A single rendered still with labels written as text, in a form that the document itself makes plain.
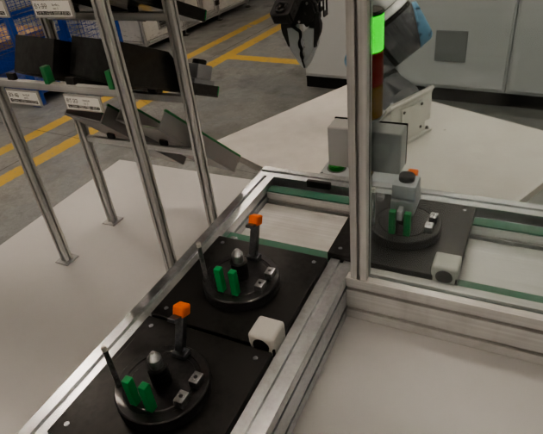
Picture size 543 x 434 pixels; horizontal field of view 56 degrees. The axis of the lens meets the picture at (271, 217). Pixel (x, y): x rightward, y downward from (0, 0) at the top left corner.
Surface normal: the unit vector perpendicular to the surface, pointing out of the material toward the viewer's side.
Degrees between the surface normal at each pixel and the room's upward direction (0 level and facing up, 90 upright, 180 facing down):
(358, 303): 90
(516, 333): 90
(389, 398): 0
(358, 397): 0
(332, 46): 90
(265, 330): 0
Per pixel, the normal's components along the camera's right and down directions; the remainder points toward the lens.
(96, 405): -0.10, -0.82
